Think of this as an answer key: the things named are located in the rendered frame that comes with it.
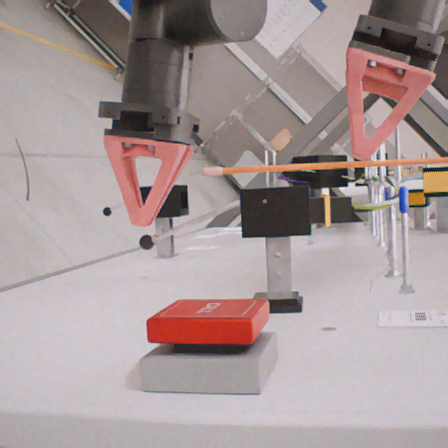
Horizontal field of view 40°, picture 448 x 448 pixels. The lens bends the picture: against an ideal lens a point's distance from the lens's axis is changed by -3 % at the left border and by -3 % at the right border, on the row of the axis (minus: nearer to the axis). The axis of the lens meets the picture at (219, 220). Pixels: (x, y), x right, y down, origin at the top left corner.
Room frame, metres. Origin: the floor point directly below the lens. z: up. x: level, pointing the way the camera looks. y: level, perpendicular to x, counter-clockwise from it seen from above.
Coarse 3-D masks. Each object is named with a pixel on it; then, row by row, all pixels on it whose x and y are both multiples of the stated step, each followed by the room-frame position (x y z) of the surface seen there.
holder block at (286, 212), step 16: (240, 192) 0.50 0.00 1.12; (256, 192) 0.50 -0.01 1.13; (272, 192) 0.50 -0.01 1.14; (288, 192) 0.50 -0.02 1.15; (304, 192) 0.50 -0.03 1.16; (240, 208) 0.50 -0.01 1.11; (256, 208) 0.50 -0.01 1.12; (272, 208) 0.50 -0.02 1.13; (288, 208) 0.50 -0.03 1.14; (304, 208) 0.50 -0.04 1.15; (256, 224) 0.50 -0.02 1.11; (272, 224) 0.50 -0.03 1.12; (288, 224) 0.50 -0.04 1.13; (304, 224) 0.50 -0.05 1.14
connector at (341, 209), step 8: (312, 200) 0.51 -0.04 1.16; (320, 200) 0.51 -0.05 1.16; (336, 200) 0.51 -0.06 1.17; (344, 200) 0.51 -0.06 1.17; (312, 208) 0.50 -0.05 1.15; (320, 208) 0.51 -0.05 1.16; (336, 208) 0.51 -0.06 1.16; (344, 208) 0.51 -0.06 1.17; (352, 208) 0.51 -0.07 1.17; (312, 216) 0.50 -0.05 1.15; (320, 216) 0.50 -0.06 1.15; (336, 216) 0.51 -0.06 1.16; (344, 216) 0.51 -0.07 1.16
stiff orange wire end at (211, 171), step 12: (204, 168) 0.39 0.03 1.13; (216, 168) 0.39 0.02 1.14; (228, 168) 0.39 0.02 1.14; (240, 168) 0.39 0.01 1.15; (252, 168) 0.39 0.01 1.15; (264, 168) 0.39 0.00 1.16; (276, 168) 0.39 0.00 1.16; (288, 168) 0.39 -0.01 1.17; (300, 168) 0.39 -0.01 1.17; (312, 168) 0.39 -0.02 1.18; (324, 168) 0.39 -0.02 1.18
